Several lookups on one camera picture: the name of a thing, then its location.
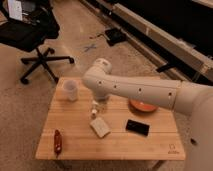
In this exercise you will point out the white paper on chair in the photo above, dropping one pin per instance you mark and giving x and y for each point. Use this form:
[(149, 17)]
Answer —
[(15, 9)]

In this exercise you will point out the white plastic cup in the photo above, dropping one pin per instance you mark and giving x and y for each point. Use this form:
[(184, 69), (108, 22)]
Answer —
[(70, 88)]

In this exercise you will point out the black smartphone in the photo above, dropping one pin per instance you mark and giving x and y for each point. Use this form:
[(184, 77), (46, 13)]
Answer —
[(137, 127)]

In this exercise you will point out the white tube bottle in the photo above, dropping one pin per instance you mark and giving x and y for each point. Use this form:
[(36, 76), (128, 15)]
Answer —
[(95, 108)]

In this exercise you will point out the red pocket knife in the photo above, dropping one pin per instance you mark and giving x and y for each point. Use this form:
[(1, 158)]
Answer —
[(57, 142)]

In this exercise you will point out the black object on floor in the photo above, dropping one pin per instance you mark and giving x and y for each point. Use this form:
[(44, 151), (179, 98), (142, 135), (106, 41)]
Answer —
[(114, 36)]

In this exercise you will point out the long white baseboard rail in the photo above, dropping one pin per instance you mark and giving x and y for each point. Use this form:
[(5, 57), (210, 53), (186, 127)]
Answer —
[(179, 32)]

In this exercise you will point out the orange bowl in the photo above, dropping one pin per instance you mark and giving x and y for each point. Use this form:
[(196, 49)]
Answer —
[(139, 105)]

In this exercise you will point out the black office chair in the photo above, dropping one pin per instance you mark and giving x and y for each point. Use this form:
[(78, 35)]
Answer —
[(29, 36)]

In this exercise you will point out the white rectangular box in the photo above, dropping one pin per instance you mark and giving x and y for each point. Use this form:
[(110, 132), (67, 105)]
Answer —
[(100, 127)]

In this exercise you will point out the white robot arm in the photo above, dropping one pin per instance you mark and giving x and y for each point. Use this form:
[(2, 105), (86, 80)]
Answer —
[(188, 98)]

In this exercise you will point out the wooden table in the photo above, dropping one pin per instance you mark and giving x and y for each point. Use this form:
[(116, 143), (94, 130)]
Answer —
[(80, 142)]

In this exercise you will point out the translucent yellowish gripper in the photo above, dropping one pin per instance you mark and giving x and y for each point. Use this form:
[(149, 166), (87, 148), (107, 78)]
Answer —
[(100, 106)]

